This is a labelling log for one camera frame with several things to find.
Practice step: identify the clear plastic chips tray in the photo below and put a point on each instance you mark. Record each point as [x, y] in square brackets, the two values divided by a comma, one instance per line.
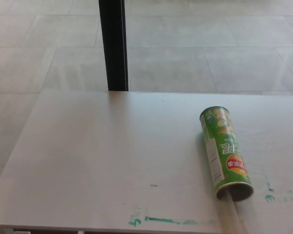
[244, 217]

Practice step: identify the green chips can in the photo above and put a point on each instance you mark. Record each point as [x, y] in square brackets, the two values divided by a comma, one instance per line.
[228, 151]

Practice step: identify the black vertical post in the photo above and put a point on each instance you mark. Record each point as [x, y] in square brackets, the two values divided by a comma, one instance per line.
[114, 46]

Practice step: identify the white table frame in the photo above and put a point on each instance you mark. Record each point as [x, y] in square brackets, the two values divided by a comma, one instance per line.
[8, 231]

